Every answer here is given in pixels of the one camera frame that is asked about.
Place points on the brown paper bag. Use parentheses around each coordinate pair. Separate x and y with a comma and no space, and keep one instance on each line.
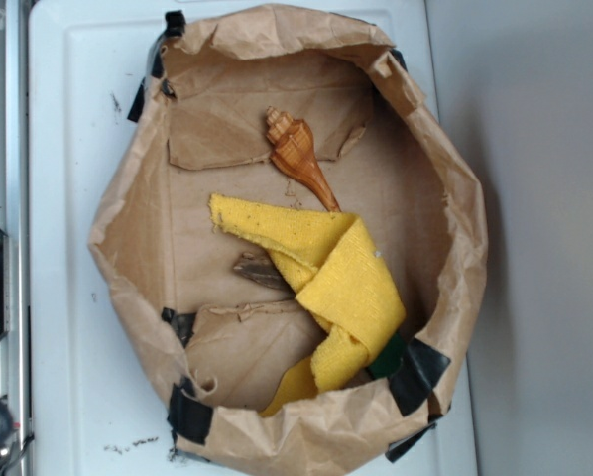
(215,345)

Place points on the grey brown wood piece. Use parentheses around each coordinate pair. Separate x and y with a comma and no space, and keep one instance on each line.
(260,269)

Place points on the yellow cloth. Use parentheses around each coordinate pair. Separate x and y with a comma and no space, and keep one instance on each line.
(334,268)

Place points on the dark green block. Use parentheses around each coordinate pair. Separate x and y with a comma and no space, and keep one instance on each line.
(389,360)

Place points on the brown spiral shell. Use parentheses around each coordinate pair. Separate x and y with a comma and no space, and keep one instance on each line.
(294,155)

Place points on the white plastic tray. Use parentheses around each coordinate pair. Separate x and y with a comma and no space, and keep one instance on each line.
(94,411)

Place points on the aluminium frame rail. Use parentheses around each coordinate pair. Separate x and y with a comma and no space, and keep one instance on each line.
(16,428)

